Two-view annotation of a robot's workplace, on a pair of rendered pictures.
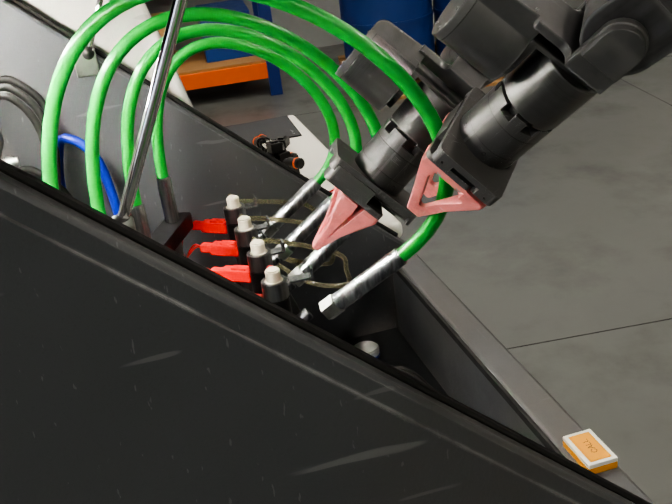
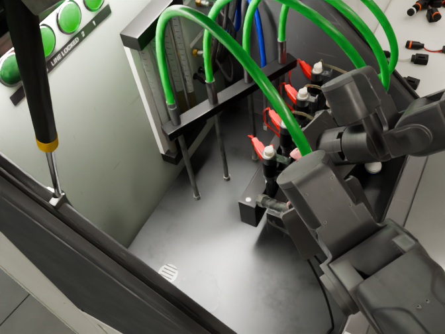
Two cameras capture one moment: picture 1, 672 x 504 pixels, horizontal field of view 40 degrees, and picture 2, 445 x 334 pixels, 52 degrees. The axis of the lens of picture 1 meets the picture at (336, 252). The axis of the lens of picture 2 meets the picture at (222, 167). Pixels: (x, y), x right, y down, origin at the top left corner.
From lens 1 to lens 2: 0.59 m
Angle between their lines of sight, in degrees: 47
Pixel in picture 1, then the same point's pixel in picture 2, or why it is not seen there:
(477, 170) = (300, 237)
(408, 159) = (339, 160)
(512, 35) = (311, 218)
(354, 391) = (151, 306)
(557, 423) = (359, 318)
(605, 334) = not seen: outside the picture
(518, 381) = not seen: hidden behind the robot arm
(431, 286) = (412, 169)
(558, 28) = (334, 240)
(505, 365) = not seen: hidden behind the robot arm
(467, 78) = (390, 146)
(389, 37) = (361, 87)
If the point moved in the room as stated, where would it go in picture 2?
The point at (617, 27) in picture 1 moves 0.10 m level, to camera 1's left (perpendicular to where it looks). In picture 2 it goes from (333, 293) to (242, 229)
